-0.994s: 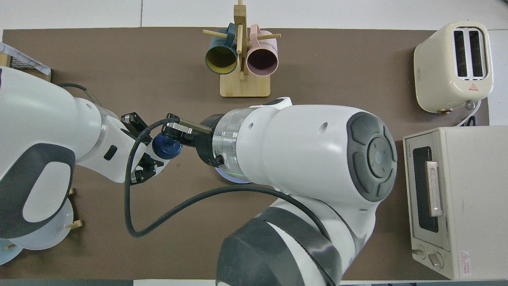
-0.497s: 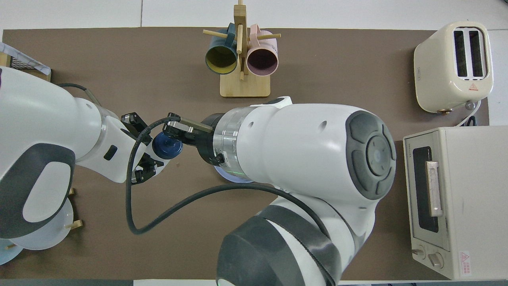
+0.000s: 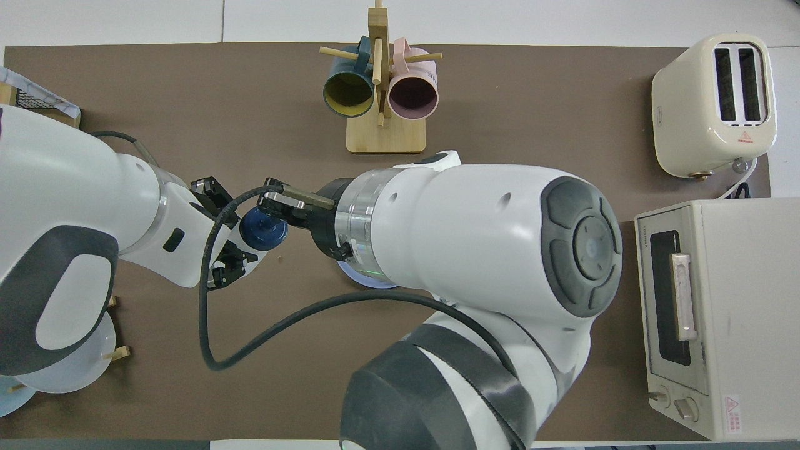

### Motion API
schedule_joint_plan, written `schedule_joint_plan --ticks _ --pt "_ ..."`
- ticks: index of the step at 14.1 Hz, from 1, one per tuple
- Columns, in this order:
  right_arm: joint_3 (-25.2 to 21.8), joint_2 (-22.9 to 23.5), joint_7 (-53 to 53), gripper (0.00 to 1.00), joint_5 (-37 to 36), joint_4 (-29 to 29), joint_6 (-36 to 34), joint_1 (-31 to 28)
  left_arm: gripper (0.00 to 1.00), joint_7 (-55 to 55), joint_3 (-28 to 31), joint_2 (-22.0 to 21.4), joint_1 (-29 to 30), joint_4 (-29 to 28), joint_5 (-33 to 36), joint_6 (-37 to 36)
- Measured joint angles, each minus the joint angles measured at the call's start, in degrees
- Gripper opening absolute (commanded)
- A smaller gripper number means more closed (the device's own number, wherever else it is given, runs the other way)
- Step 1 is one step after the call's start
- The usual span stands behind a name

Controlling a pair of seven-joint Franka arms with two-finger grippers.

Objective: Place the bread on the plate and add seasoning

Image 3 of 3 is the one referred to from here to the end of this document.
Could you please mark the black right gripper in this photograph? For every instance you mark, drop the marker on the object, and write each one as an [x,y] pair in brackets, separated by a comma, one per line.
[328,219]

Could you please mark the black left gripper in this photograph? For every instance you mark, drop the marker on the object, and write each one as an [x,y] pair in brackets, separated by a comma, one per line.
[225,215]

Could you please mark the white blue-capped seasoning bottle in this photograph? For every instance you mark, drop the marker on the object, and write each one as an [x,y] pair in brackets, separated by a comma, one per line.
[262,228]

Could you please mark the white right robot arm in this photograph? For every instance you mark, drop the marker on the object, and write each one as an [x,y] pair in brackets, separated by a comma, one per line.
[469,225]

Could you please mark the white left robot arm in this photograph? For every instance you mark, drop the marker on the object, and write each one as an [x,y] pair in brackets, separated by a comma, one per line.
[62,187]

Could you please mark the grey round plate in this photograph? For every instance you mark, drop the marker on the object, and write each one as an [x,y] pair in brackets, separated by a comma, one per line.
[81,369]

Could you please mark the light blue round plate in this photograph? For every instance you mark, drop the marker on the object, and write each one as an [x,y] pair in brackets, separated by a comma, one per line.
[9,400]

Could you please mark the brown table mat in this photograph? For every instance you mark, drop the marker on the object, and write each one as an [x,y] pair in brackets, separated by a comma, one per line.
[250,100]

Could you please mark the wooden mug rack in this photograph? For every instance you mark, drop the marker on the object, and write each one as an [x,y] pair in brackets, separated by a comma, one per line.
[387,137]

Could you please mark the dark teal mug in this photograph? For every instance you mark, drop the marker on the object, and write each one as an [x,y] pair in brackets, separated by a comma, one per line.
[348,94]

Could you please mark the wooden dish rack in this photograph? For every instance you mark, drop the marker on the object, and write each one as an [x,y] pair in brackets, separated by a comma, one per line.
[119,353]

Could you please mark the pink ribbed mug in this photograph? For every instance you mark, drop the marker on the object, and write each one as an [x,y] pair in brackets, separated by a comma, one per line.
[412,97]

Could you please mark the white checked cloth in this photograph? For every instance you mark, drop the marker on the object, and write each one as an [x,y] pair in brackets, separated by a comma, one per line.
[37,85]

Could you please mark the cream two-slot toaster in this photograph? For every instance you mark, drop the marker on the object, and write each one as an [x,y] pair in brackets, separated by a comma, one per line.
[687,112]

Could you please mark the white toaster oven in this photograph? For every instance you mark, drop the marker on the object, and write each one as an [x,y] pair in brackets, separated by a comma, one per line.
[750,300]

